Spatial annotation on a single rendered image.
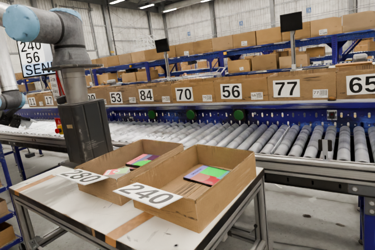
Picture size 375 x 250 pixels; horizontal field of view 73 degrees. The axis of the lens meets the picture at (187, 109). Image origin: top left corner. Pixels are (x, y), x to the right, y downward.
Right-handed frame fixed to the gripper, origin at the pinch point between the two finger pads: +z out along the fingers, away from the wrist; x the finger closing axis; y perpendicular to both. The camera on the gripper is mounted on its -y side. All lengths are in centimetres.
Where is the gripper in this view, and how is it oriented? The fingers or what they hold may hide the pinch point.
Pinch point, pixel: (33, 120)
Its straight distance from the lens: 200.0
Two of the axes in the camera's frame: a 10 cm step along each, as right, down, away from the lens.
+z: 5.1, 3.0, 8.0
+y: -2.1, 9.5, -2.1
